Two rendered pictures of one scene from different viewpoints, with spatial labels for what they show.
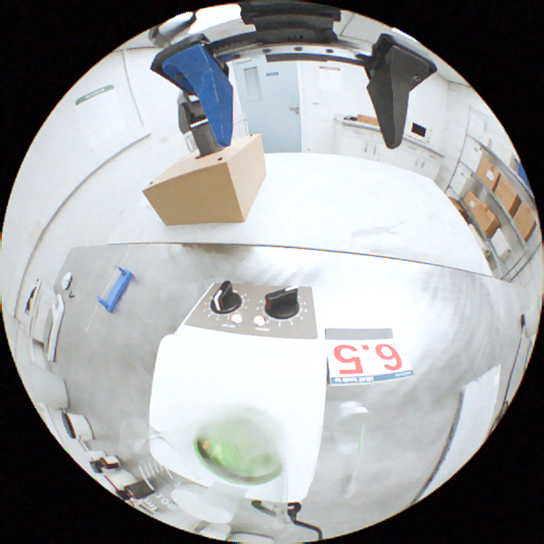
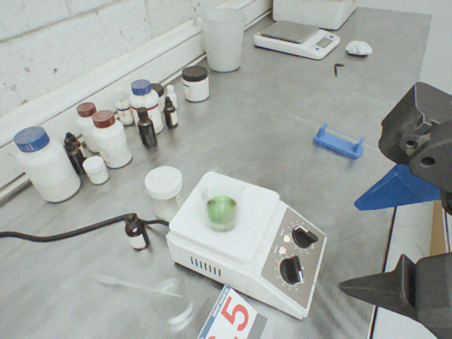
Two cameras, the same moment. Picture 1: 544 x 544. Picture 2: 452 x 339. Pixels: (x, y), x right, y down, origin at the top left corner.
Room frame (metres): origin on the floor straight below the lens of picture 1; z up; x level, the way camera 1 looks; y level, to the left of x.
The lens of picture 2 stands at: (0.00, -0.19, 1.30)
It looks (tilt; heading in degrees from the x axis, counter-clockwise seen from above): 44 degrees down; 102
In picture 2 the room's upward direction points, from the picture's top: 2 degrees counter-clockwise
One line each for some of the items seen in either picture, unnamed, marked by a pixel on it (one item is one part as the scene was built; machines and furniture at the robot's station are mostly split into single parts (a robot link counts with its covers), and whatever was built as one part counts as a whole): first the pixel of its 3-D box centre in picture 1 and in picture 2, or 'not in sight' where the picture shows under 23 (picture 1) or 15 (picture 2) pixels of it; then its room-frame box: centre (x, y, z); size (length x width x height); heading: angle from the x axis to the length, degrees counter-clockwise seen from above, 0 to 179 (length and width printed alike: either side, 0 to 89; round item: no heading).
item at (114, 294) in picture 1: (112, 286); (339, 139); (0.15, 0.33, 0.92); 0.10 x 0.03 x 0.04; 150
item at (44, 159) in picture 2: not in sight; (46, 164); (-0.38, 0.12, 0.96); 0.07 x 0.07 x 0.13
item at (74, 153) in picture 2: not in sight; (73, 154); (-0.37, 0.18, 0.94); 0.03 x 0.03 x 0.08
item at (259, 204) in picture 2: (222, 431); (226, 211); (-0.04, 0.05, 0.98); 0.12 x 0.12 x 0.01; 75
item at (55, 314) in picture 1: (51, 325); (296, 38); (0.07, 0.90, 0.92); 0.26 x 0.19 x 0.05; 155
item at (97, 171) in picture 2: not in sight; (96, 170); (-0.31, 0.16, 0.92); 0.04 x 0.04 x 0.04
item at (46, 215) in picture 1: (70, 185); not in sight; (0.89, 1.18, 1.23); 1.90 x 0.06 x 0.10; 160
